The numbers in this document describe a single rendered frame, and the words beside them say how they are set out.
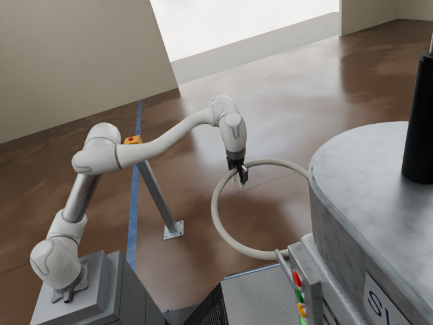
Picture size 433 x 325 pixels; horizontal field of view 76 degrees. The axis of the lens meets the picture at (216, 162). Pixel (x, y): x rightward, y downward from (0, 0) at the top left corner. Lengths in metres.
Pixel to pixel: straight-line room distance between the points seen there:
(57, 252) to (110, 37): 5.90
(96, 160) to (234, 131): 0.54
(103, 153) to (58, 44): 6.15
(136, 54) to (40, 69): 2.07
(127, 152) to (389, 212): 0.95
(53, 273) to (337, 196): 1.38
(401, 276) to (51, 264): 1.40
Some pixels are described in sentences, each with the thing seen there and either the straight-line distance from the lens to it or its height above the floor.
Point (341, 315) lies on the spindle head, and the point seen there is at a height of 1.56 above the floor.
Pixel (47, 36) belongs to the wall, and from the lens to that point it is 7.24.
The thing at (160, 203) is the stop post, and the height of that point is 0.41.
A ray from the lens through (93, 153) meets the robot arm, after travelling 1.15.
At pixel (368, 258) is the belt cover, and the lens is 0.30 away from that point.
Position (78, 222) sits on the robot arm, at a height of 1.12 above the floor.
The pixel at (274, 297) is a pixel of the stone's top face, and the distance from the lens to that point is 1.26.
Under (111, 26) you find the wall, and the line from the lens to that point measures 6.96.
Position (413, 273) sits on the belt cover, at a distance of 0.28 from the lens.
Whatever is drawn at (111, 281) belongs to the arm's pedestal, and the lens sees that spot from 1.69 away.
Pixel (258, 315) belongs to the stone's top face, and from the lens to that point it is 1.24.
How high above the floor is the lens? 1.97
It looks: 33 degrees down
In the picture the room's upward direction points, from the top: 16 degrees counter-clockwise
